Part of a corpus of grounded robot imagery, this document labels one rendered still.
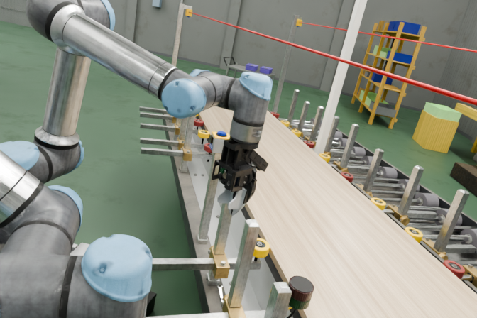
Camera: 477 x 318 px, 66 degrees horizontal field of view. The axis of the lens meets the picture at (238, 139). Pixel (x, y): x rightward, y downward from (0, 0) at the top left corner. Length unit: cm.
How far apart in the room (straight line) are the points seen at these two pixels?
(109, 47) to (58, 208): 36
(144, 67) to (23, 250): 41
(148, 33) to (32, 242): 1236
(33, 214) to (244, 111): 47
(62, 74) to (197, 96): 45
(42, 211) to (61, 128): 58
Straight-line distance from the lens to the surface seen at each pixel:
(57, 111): 108
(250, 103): 80
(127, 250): 45
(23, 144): 111
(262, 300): 159
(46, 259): 47
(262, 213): 164
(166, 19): 1255
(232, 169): 86
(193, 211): 194
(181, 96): 70
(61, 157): 113
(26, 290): 45
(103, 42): 81
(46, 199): 55
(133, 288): 44
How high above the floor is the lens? 169
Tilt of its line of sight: 18 degrees down
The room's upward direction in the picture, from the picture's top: 12 degrees clockwise
